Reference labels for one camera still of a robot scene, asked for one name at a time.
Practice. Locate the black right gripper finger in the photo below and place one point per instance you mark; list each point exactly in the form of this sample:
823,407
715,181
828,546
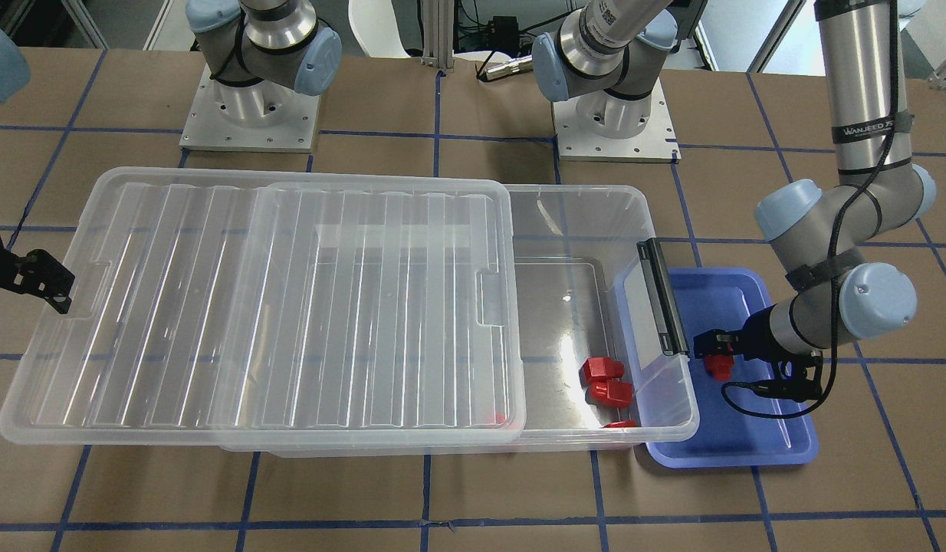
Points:
40,274

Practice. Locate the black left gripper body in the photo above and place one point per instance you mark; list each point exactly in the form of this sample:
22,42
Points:
758,331

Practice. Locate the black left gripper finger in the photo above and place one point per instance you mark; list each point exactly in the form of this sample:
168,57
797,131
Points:
716,342

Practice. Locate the red block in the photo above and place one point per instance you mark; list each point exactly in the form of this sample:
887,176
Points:
720,366
601,368
611,393
621,424

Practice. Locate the clear plastic box lid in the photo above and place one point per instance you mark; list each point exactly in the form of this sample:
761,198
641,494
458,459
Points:
156,257

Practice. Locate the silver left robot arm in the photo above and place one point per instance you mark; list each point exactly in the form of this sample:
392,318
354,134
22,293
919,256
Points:
840,297

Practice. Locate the red block in box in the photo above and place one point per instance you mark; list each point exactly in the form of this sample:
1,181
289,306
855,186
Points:
621,424
611,393
601,368

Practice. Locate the clear plastic storage box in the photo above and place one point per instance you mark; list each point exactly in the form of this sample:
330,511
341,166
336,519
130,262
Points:
588,322

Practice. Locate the white chair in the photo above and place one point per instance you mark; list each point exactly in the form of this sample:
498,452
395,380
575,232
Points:
374,26

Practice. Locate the black box latch handle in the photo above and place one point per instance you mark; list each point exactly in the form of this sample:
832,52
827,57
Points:
668,323

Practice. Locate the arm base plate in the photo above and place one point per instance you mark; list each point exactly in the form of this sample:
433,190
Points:
261,118
601,128

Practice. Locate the aluminium frame post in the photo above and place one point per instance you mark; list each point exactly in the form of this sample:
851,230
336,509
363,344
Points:
437,18

